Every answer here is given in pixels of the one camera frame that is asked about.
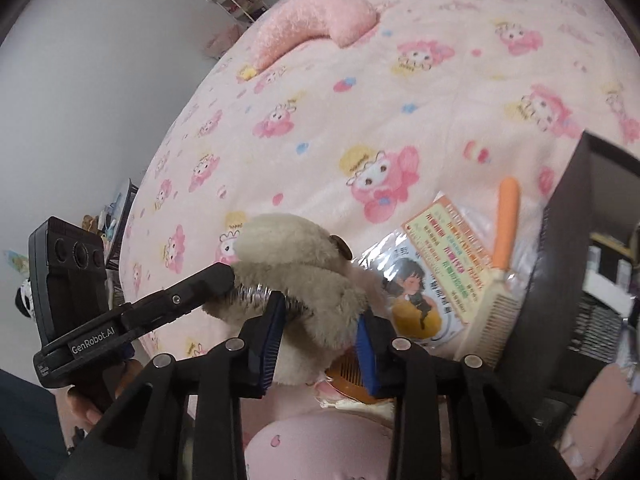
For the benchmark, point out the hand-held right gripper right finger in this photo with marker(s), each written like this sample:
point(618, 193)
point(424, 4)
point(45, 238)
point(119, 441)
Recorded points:
point(367, 355)

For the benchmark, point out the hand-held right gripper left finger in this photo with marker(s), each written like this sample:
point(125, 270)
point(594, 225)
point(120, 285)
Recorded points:
point(270, 340)

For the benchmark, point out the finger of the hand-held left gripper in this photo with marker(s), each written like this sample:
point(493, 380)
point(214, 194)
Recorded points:
point(190, 292)

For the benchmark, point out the beige plush bear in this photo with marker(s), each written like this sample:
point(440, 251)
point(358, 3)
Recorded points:
point(300, 260)

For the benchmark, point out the black storage box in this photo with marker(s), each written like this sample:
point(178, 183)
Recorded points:
point(565, 260)

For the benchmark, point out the person's left forearm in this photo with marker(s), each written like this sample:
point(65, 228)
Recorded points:
point(30, 420)

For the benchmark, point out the person's left hand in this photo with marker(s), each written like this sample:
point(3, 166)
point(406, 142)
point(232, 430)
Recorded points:
point(82, 410)

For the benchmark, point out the orange comb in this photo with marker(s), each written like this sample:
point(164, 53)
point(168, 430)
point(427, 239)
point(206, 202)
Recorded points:
point(345, 382)

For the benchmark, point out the panda plush toy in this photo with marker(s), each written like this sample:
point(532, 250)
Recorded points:
point(24, 300)

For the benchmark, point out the printed brush package card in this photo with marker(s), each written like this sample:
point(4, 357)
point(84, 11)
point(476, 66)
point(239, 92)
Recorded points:
point(440, 260)

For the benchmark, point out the pink printed blanket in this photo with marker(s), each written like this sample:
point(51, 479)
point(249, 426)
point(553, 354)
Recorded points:
point(375, 110)

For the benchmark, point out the pink plush pillow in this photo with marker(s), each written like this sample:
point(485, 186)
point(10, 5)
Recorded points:
point(310, 20)

